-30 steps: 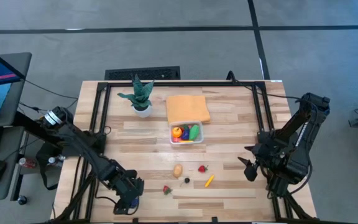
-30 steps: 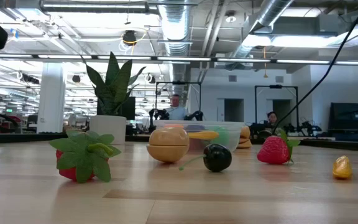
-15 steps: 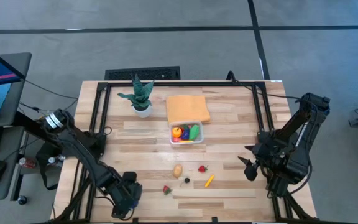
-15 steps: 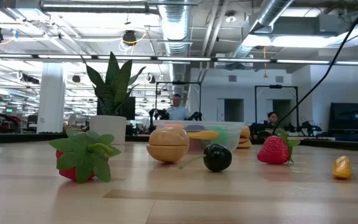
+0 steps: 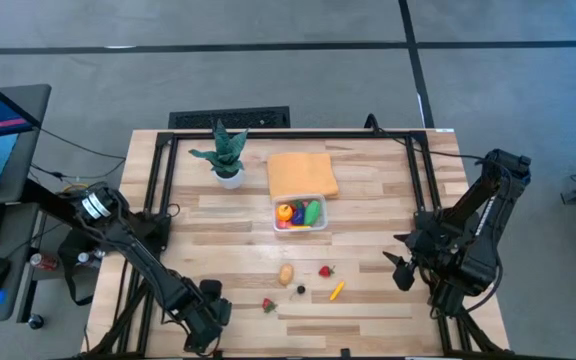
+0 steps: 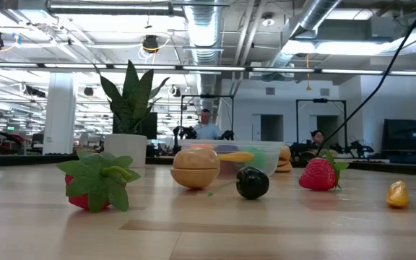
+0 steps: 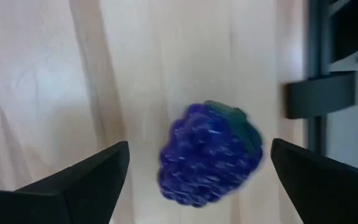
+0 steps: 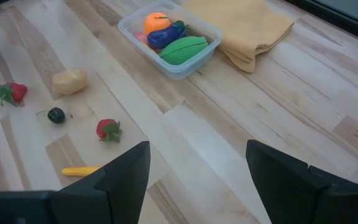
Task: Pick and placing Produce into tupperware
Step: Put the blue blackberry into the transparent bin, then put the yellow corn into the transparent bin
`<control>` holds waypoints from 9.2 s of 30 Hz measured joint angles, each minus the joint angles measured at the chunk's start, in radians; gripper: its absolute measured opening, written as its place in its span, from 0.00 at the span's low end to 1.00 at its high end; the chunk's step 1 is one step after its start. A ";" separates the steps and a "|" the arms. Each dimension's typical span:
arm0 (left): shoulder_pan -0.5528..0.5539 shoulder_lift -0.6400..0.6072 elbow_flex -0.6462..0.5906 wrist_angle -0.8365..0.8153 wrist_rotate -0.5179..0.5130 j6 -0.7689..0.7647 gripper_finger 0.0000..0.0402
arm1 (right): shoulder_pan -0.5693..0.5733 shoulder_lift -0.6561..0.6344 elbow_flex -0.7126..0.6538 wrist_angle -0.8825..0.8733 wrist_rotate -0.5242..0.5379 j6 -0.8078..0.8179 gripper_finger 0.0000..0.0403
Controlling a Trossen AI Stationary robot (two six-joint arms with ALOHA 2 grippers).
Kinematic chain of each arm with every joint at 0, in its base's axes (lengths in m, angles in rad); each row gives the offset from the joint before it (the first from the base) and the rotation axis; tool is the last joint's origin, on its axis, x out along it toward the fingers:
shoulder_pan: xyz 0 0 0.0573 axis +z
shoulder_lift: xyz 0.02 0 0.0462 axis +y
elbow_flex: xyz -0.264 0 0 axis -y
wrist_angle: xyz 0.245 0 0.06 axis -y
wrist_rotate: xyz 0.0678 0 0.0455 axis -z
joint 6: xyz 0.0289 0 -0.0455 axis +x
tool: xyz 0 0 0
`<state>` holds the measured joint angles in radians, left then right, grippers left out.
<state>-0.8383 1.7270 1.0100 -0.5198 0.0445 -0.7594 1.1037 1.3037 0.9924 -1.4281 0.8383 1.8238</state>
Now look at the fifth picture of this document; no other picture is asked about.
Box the tangled cable bundle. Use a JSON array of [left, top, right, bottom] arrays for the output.
[[57, 180, 100, 197]]

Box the black strap loop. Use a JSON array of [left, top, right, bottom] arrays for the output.
[[56, 227, 98, 308]]

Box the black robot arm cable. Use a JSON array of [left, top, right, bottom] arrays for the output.
[[364, 113, 489, 164]]

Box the green plant in white pot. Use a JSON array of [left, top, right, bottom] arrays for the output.
[[188, 118, 250, 191]]

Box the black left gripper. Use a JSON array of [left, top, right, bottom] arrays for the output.
[[174, 279, 234, 356]]

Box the clear plastic bottle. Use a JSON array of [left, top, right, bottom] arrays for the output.
[[76, 249, 106, 265]]

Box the black aluminium table frame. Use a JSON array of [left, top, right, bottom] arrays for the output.
[[81, 128, 515, 360]]

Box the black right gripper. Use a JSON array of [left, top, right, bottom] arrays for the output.
[[382, 230, 442, 293]]

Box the thin black cable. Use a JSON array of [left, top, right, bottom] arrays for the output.
[[29, 158, 127, 182], [39, 127, 127, 161]]

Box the red soda can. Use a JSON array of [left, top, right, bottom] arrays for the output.
[[28, 252, 60, 274]]

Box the folded orange cloth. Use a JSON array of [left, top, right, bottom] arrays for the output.
[[266, 152, 341, 201]]

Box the clear plastic tupperware container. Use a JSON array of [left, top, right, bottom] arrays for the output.
[[271, 193, 330, 233]]

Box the tan toy potato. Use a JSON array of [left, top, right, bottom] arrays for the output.
[[278, 263, 296, 287]]

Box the black floor vent grille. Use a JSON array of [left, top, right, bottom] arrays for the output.
[[167, 105, 292, 131]]

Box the grey computer desk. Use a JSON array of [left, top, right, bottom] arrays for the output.
[[0, 83, 53, 324]]

